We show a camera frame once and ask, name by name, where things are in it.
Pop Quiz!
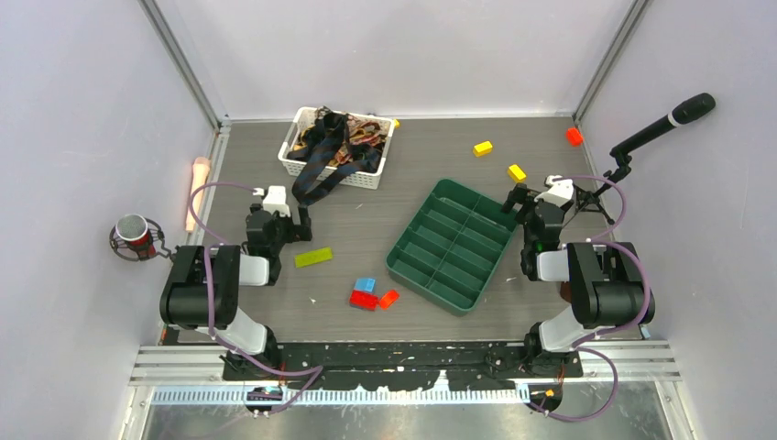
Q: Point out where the navy brown striped tie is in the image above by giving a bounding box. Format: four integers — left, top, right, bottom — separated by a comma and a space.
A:
291, 122, 365, 206

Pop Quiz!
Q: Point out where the white perforated basket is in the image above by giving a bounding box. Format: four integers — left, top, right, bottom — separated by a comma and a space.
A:
279, 106, 395, 204

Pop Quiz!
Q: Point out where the blue block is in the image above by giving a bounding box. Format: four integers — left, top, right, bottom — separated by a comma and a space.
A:
354, 278, 376, 293

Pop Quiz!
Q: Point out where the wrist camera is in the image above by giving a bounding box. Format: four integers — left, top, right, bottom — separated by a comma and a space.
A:
253, 185, 290, 217
534, 175, 575, 207

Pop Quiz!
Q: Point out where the lime green flat block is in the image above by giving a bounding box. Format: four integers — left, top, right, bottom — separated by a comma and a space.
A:
294, 247, 334, 269

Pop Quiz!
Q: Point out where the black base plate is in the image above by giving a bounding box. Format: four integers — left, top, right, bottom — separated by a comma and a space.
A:
220, 341, 583, 391

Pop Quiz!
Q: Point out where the peach cylinder handle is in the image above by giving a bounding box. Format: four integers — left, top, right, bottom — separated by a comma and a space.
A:
185, 157, 211, 233

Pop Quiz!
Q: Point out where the black handheld microphone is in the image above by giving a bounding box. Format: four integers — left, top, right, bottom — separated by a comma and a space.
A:
609, 93, 717, 164

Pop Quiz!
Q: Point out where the pile of patterned ties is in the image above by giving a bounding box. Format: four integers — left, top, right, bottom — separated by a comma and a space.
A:
281, 106, 393, 173

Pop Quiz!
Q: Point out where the yellow block far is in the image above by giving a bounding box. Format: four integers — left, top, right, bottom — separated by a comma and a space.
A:
472, 140, 494, 158

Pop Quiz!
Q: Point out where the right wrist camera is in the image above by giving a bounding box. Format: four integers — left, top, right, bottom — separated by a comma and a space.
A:
534, 175, 575, 207

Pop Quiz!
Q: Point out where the orange block in corner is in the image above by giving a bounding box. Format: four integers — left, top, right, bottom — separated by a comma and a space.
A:
565, 127, 585, 147

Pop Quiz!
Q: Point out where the black microphone tripod right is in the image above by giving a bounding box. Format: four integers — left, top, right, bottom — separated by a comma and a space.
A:
574, 153, 632, 226

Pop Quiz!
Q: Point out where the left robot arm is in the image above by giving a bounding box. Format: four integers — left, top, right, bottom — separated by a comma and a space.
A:
159, 203, 312, 380

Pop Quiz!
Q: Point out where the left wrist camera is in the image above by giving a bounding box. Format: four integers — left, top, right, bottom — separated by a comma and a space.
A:
253, 185, 290, 217

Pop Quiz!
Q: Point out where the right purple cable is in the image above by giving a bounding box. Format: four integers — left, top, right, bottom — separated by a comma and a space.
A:
526, 174, 653, 424

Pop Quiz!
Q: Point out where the yellow block near tray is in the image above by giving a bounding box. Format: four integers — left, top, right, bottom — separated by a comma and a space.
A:
508, 164, 527, 183

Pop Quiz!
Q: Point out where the orange-red small block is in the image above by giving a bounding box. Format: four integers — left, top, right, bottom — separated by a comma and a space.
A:
378, 290, 399, 310

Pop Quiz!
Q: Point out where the green divided tray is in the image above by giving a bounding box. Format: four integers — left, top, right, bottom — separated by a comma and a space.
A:
385, 179, 518, 316

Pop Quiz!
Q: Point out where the red silver studio microphone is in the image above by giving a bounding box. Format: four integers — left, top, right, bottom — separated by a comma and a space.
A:
109, 214, 175, 262

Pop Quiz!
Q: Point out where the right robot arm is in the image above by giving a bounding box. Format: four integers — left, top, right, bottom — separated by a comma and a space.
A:
501, 176, 655, 377

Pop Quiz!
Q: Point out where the red block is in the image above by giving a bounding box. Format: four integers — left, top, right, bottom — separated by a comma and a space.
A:
348, 290, 379, 311

